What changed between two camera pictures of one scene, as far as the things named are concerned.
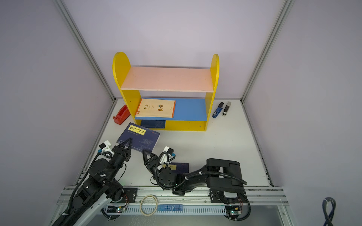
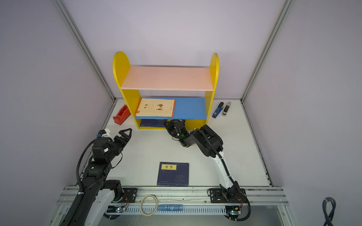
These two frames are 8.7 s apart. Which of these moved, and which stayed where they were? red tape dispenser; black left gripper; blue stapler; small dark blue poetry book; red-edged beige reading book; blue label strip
Moved: black left gripper; small dark blue poetry book
Stayed: red-edged beige reading book; blue stapler; blue label strip; red tape dispenser
